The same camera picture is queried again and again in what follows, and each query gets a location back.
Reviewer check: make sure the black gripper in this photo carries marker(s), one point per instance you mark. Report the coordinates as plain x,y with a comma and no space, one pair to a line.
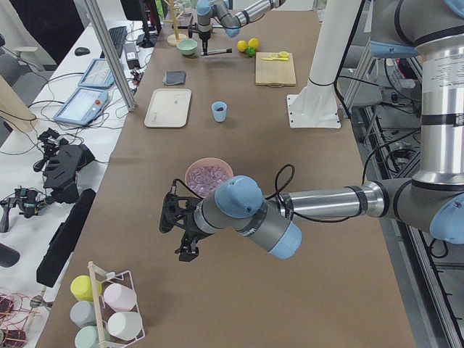
190,235
204,33

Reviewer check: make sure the steel muddler stick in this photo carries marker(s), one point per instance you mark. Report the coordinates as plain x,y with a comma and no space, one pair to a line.
216,52

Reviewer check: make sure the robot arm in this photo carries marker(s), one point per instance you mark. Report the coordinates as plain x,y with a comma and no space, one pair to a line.
431,200
231,23

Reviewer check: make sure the pink bowl of ice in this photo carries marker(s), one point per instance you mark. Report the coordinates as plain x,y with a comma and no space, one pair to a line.
205,175

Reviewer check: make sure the light blue plastic cup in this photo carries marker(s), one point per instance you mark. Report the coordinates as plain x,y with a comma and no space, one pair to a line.
219,116

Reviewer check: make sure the pink cup in rack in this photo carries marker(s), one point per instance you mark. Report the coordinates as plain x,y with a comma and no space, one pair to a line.
119,297

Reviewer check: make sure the white cup in rack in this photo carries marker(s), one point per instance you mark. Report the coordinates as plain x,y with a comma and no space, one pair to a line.
125,325

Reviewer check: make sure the white cup rack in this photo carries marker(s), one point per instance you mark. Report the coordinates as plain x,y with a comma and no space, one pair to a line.
100,280

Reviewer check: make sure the yellow cup in rack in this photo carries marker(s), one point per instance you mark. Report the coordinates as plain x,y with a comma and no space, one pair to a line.
80,288

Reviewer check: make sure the grey cup in rack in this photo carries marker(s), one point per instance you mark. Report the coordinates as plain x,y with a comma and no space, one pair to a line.
82,314

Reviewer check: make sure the green cup in rack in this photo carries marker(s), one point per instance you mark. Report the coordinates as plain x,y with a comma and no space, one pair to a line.
87,337

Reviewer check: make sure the mint green bowl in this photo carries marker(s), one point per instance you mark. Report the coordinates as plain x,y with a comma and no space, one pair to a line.
187,47

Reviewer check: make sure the black metal glass rack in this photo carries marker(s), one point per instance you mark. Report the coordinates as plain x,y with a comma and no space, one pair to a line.
183,21

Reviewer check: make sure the wooden glass stand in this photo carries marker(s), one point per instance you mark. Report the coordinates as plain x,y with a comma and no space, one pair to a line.
176,11

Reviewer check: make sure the yellow lemon outer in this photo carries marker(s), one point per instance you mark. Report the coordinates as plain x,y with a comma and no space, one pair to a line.
242,46

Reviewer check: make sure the green lime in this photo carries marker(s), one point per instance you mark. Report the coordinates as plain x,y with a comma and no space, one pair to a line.
250,52

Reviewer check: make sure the yellow lemon near board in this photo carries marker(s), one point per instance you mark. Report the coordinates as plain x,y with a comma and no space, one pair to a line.
254,43

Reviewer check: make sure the grey folded cloth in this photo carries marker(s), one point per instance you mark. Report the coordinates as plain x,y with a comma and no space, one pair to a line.
174,78

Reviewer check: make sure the black monitor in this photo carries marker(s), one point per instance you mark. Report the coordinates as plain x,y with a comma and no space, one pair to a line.
147,12

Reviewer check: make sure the yellow plastic knife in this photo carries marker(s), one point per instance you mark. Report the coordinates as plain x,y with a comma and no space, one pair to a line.
277,59

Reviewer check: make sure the wooden cutting board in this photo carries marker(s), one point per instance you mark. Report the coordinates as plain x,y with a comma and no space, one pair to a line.
274,73

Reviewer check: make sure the cream rabbit tray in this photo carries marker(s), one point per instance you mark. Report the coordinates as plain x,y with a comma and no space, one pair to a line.
168,108

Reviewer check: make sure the black keyboard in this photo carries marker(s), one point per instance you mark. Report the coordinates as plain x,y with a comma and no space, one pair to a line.
118,35

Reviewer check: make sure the teach pendant far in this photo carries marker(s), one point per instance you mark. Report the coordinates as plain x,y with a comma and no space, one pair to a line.
97,75

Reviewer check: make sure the teach pendant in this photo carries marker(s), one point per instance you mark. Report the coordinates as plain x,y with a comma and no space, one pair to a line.
97,75
82,107

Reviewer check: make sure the black computer mouse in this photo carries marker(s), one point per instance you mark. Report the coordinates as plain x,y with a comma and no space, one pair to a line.
81,51

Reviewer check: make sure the long black box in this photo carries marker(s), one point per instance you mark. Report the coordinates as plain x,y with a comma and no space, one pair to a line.
64,240

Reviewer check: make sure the teach pendant near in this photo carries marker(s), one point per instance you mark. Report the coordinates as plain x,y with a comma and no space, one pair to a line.
82,107

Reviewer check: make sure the aluminium frame post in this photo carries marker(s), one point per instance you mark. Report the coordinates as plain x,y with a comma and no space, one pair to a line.
96,18

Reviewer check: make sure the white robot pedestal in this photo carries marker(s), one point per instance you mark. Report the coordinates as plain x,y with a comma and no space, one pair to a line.
315,106

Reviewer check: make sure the copper wire bottle rack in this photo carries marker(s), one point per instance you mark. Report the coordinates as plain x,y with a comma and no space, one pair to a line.
16,312

